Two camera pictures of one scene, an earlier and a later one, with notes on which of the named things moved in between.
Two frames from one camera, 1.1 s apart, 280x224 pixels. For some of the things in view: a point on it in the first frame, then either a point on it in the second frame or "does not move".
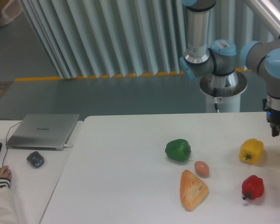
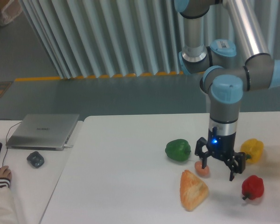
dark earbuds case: x=36 y=159 does not move
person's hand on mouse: x=3 y=171 does not move
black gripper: x=278 y=119 -> x=221 y=147
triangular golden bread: x=192 y=191 does not move
